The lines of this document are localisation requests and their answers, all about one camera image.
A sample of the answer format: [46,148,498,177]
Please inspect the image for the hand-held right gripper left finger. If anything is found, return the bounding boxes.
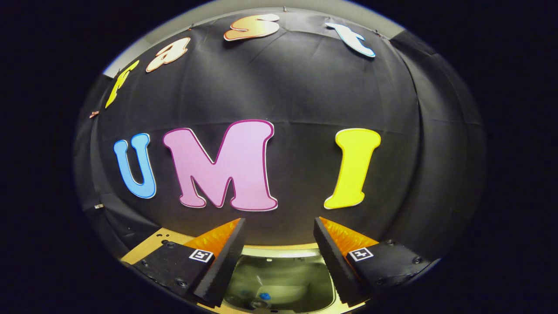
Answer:
[131,218,246,308]

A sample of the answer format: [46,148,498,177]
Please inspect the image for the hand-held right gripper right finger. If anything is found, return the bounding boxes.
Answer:
[313,216,433,307]

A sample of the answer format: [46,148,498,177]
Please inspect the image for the pale green desktop garbage bin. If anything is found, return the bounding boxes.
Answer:
[221,244,341,314]

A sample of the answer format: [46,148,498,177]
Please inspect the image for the wooden desktop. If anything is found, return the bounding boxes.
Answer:
[121,227,369,314]

